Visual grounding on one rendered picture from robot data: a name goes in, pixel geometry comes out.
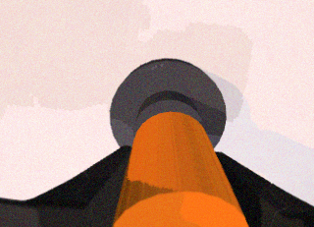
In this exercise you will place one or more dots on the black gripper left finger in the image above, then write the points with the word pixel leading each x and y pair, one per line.
pixel 89 199

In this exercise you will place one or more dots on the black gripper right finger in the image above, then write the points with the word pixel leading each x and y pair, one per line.
pixel 262 202

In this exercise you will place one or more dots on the orange cylinder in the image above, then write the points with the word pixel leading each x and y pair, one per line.
pixel 175 179

